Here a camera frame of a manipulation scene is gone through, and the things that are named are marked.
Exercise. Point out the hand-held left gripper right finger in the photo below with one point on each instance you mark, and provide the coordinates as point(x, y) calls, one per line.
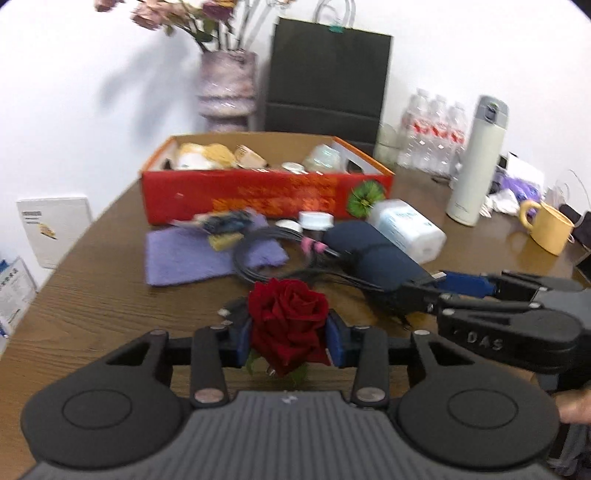
point(336, 344)

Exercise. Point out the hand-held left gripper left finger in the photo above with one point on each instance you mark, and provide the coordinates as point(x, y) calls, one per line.
point(243, 344)

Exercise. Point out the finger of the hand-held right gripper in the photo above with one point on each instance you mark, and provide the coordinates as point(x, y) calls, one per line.
point(415, 300)
point(466, 282)

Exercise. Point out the red artificial rose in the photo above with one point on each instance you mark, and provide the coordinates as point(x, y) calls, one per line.
point(288, 318)

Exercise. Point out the dark blue pouch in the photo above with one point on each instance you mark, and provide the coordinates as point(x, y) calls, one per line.
point(369, 254)

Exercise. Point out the white wet wipes pack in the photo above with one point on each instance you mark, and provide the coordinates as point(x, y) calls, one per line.
point(406, 228)

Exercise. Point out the purple cloth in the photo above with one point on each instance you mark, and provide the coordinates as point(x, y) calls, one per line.
point(184, 258)

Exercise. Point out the white bottle cap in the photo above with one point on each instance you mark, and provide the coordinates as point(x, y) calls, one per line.
point(315, 220)

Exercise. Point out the small white round item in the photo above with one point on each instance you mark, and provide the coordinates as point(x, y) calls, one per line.
point(288, 225)

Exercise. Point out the red cardboard box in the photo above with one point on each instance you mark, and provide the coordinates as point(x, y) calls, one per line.
point(277, 196)

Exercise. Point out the wooden desktop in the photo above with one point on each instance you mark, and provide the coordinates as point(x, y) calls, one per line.
point(115, 314)

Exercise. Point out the person's right hand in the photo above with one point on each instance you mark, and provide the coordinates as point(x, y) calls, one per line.
point(575, 406)

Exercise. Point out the crumpled white tissue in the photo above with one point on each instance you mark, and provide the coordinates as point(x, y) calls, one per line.
point(501, 203)

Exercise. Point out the yellow mug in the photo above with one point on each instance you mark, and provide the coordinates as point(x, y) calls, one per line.
point(551, 230)

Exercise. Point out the yellow sponge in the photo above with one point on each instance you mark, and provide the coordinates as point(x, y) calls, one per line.
point(225, 241)

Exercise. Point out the white thermos bottle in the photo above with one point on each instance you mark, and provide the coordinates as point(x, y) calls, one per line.
point(473, 175)

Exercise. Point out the purple plastic bag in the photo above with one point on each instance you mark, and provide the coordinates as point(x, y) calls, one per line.
point(521, 187)

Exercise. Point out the blue patterned wrapper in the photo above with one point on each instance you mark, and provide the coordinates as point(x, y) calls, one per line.
point(226, 221)

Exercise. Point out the white paper sheet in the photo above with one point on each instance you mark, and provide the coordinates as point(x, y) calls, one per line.
point(524, 166)

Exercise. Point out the shrink-wrapped water bottle pack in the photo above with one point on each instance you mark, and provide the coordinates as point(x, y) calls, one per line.
point(431, 134)

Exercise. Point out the clear glass jar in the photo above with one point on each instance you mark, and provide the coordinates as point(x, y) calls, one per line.
point(387, 145)

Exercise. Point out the pale green crumpled plastic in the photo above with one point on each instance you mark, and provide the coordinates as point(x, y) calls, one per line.
point(323, 159)

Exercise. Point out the small round lid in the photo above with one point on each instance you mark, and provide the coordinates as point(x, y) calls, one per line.
point(293, 168)

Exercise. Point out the tan paper cup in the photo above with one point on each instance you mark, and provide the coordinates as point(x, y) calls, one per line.
point(251, 158)

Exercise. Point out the yellowish snack bag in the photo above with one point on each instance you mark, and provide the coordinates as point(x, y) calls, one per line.
point(203, 157)

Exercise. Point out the white booklet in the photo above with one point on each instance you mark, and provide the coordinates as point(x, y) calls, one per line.
point(55, 230)

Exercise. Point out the blue and white box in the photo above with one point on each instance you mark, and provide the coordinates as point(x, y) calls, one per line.
point(14, 295)

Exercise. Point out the black paper bag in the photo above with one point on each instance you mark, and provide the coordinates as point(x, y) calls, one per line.
point(328, 78)

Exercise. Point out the purple mottled vase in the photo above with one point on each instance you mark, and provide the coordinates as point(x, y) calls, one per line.
point(226, 87)

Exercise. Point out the dried pink flowers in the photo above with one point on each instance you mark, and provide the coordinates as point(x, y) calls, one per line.
point(148, 16)

